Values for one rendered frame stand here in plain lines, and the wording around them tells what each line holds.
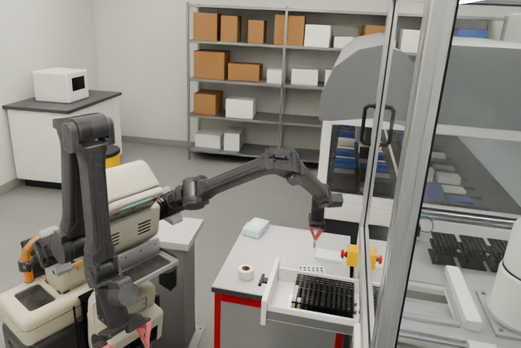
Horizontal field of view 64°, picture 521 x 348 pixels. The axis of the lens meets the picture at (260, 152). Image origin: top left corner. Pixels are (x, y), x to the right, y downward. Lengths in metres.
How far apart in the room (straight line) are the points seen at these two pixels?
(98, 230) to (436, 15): 0.88
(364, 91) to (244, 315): 1.21
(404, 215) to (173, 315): 1.82
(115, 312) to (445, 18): 1.01
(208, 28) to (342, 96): 3.38
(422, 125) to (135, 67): 5.59
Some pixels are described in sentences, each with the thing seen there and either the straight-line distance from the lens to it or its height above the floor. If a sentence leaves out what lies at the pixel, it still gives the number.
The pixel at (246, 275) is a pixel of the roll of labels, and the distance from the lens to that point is 1.89.
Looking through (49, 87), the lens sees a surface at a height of 1.06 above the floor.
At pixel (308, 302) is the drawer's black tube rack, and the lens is 1.59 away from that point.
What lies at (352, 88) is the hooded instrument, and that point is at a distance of 2.16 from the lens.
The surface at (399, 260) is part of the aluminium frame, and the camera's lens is 0.93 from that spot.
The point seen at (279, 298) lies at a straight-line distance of 1.69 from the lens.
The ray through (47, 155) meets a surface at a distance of 4.85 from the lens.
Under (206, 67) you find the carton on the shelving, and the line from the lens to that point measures 5.38.
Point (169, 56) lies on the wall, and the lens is 6.00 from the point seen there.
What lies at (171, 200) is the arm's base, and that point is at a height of 1.22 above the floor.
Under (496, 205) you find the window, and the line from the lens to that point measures 0.92.
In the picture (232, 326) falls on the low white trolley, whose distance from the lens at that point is 1.99.
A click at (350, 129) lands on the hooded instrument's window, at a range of 2.23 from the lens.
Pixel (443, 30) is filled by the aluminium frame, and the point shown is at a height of 1.85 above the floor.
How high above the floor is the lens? 1.86
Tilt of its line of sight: 18 degrees down
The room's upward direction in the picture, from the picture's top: 3 degrees clockwise
